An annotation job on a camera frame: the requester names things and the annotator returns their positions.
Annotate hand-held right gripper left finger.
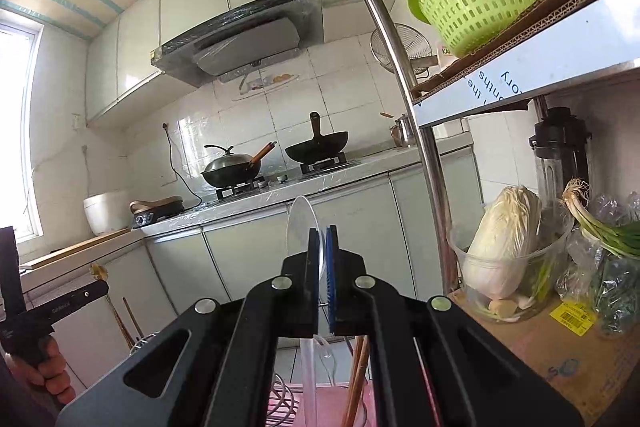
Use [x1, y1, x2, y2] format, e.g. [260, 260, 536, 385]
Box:
[55, 228, 323, 427]

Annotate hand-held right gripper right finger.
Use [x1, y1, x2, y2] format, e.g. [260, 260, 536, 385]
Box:
[325, 225, 586, 427]

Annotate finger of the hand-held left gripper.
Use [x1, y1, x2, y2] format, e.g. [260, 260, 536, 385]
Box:
[0, 226, 24, 324]

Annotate clear plastic spoon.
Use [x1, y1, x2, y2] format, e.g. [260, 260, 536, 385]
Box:
[286, 196, 331, 427]

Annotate wooden chopstick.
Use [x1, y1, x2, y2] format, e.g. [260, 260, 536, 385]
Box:
[342, 336, 365, 427]
[357, 336, 372, 389]
[122, 298, 144, 344]

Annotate metal utensil rack pink cups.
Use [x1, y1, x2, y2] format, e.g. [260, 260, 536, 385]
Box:
[132, 332, 373, 427]

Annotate person's left hand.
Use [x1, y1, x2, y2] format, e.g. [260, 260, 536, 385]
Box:
[10, 337, 69, 410]

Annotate wooden cutting board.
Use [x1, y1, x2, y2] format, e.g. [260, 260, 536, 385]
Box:
[20, 227, 133, 271]

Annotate grey kitchen counter cabinets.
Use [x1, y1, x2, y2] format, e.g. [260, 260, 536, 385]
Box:
[20, 147, 485, 388]

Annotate gas stove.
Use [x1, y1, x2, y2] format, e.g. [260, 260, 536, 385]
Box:
[215, 154, 362, 200]

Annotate white rice cooker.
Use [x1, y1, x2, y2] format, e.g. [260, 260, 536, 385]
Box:
[83, 190, 133, 236]

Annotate black frying pan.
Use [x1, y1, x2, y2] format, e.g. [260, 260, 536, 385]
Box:
[284, 112, 350, 162]

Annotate black wok with lid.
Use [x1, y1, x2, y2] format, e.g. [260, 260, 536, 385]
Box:
[201, 141, 277, 188]

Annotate black electric baking pan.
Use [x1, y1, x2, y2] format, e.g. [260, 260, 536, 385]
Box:
[129, 195, 185, 229]

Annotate window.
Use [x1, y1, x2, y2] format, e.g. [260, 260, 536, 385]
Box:
[0, 24, 44, 258]

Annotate metal kettle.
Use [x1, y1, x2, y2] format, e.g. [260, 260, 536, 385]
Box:
[391, 114, 417, 148]

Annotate small copper pot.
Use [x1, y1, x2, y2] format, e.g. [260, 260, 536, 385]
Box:
[379, 111, 401, 146]

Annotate napa cabbage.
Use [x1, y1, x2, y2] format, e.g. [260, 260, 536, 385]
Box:
[461, 186, 544, 301]

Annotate pale ginger piece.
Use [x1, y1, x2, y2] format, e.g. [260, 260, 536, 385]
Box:
[487, 299, 519, 321]

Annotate clear plastic container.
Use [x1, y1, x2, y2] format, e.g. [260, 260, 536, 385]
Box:
[447, 207, 576, 324]

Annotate grey range hood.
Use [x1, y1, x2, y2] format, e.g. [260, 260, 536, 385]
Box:
[150, 0, 323, 88]

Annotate cardboard sheet yellow label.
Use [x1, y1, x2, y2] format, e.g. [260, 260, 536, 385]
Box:
[450, 287, 640, 427]

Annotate black lid blender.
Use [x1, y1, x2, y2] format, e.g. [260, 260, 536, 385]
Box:
[529, 107, 594, 229]

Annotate green onions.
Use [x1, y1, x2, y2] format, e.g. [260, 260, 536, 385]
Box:
[562, 178, 640, 259]

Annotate metal storage shelf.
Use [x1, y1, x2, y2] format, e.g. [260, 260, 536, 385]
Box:
[310, 0, 640, 310]

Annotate plastic bag of greens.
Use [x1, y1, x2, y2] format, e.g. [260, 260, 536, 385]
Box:
[555, 194, 640, 339]

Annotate pale upper kitchen cabinets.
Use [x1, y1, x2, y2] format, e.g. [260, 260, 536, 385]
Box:
[85, 0, 397, 130]

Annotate corrugated cardboard shelf liner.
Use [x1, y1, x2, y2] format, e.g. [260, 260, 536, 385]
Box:
[410, 0, 640, 104]

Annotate black power cable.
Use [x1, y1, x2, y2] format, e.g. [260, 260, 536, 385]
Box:
[161, 123, 203, 208]

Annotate small wall shelf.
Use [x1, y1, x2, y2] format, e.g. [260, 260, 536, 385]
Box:
[232, 72, 301, 102]

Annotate metal wire skimmer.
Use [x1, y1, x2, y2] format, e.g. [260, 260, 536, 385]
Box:
[370, 23, 442, 80]

